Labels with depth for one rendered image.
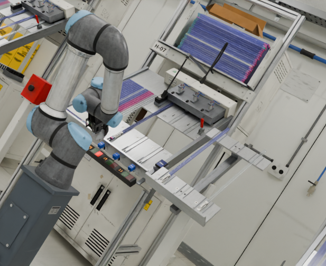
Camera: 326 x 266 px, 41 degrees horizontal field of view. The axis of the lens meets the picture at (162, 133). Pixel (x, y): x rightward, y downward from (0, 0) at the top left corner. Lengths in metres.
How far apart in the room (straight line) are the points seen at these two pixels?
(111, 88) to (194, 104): 0.87
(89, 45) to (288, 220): 2.67
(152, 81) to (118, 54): 1.17
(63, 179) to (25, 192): 0.15
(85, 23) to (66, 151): 0.48
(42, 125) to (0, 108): 1.55
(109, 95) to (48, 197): 0.46
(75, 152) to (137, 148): 0.60
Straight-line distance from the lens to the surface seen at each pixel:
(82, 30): 1.61
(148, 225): 2.41
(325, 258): 1.98
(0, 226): 1.79
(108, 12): 3.55
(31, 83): 2.82
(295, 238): 3.84
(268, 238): 3.88
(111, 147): 2.20
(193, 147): 2.29
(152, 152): 2.20
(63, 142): 1.69
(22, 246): 1.77
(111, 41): 1.57
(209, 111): 2.44
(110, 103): 1.77
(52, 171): 1.69
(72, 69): 1.66
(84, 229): 2.61
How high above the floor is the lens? 1.01
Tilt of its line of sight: 2 degrees down
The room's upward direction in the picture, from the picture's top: 32 degrees clockwise
